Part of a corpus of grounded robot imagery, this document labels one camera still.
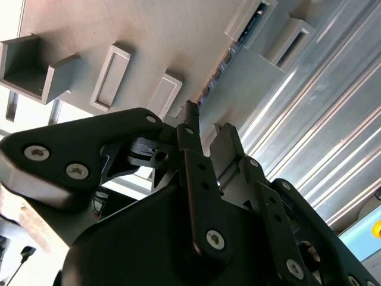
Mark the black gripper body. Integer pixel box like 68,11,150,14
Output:
53,184,279,286

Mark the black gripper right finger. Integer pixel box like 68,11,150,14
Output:
210,123,381,286

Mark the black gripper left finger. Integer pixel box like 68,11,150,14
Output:
0,100,236,266

